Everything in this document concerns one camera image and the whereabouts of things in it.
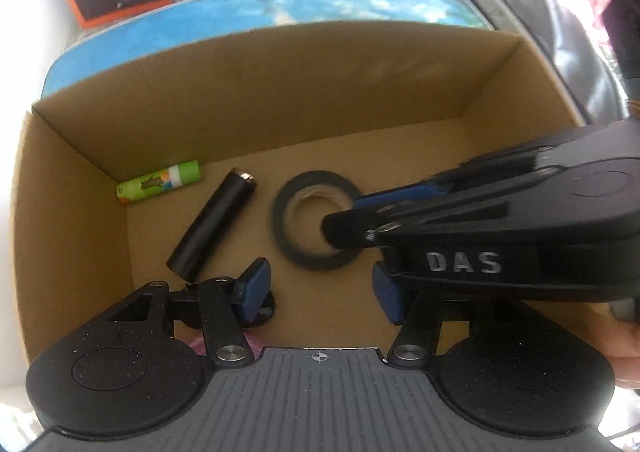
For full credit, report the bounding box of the black tape roll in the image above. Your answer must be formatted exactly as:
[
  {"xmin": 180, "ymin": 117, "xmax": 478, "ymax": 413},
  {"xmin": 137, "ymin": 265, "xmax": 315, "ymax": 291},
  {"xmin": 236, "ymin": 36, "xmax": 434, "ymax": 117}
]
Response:
[{"xmin": 271, "ymin": 170, "xmax": 361, "ymax": 271}]

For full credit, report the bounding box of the black lighter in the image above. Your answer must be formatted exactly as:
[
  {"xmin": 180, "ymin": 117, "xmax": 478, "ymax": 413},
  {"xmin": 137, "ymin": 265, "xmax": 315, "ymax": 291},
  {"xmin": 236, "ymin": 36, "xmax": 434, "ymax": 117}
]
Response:
[
  {"xmin": 166, "ymin": 169, "xmax": 257, "ymax": 283},
  {"xmin": 166, "ymin": 288, "xmax": 276, "ymax": 330}
]

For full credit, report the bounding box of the purple plastic bowl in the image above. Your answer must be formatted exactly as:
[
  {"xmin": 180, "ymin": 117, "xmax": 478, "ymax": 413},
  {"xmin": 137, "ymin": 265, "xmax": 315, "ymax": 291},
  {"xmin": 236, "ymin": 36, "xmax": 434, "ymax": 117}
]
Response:
[{"xmin": 189, "ymin": 332, "xmax": 265, "ymax": 363}]

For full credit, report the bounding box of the green lip balm tube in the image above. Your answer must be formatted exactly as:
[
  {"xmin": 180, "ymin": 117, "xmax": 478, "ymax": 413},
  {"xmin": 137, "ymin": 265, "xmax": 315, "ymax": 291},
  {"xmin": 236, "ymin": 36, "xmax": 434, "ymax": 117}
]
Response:
[{"xmin": 116, "ymin": 160, "xmax": 201, "ymax": 205}]

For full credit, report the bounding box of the brown cardboard box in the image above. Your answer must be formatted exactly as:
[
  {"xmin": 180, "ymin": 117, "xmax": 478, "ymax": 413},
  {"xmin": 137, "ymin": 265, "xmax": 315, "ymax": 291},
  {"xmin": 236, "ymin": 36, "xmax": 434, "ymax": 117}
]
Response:
[{"xmin": 8, "ymin": 18, "xmax": 640, "ymax": 385}]

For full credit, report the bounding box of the beach print table mat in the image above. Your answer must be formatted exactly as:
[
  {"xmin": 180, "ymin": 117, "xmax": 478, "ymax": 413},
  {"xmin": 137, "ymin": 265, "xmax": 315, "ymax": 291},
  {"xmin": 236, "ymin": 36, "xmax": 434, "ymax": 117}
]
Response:
[{"xmin": 41, "ymin": 0, "xmax": 492, "ymax": 97}]

